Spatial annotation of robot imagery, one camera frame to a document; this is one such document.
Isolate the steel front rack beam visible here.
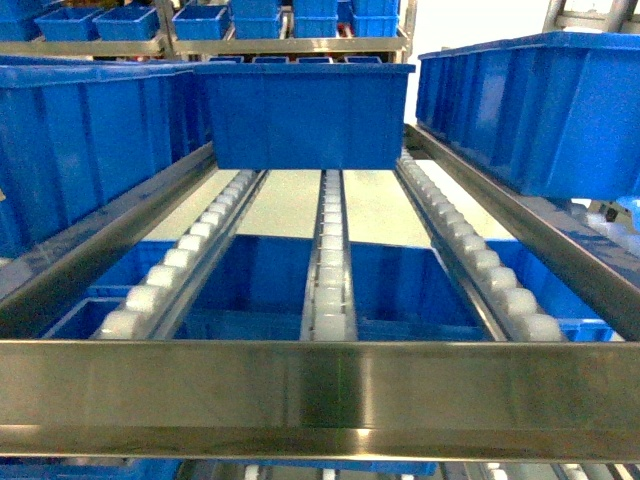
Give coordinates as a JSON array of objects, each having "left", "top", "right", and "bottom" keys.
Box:
[{"left": 1, "top": 340, "right": 639, "bottom": 463}]

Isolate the middle roller track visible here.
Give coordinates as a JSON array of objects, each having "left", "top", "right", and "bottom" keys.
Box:
[{"left": 300, "top": 170, "right": 358, "bottom": 342}]

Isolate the centre blue crate on rollers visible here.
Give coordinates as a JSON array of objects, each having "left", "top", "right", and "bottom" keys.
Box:
[{"left": 194, "top": 57, "right": 415, "bottom": 170}]

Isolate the white roller conveyor track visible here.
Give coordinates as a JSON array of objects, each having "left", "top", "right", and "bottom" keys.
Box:
[{"left": 93, "top": 170, "right": 268, "bottom": 340}]

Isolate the right blue crate on rack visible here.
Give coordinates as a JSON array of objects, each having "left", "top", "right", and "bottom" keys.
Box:
[{"left": 416, "top": 31, "right": 639, "bottom": 200}]

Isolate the right roller track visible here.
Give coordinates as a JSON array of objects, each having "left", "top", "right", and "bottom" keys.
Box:
[{"left": 395, "top": 150, "right": 566, "bottom": 342}]

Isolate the blue crate at left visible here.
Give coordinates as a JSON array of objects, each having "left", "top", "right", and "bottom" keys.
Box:
[{"left": 1, "top": 56, "right": 210, "bottom": 257}]

